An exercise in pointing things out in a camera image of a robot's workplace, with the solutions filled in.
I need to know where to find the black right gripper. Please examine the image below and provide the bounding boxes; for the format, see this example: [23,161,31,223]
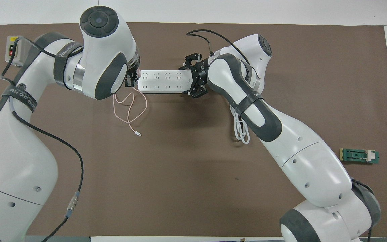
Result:
[184,52,211,99]

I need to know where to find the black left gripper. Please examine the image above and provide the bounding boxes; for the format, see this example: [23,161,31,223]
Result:
[125,67,141,88]

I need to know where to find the white power strip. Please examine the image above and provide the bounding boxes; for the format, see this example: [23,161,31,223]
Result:
[137,70,196,94]

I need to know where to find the pink charging cable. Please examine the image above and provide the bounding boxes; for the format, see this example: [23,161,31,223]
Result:
[113,91,148,137]

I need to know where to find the brown table mat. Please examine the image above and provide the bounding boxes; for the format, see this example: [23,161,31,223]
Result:
[0,22,387,237]

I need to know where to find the green circuit board fixture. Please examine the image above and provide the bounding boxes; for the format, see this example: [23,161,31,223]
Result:
[340,148,380,165]

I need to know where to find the black velcro strap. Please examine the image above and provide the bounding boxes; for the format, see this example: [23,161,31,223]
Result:
[1,84,38,110]
[236,92,264,113]
[53,41,84,90]

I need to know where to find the grey on-off switch box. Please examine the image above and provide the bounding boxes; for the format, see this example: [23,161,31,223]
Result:
[5,35,24,66]

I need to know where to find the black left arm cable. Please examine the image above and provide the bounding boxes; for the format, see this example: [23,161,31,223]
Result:
[0,37,84,242]

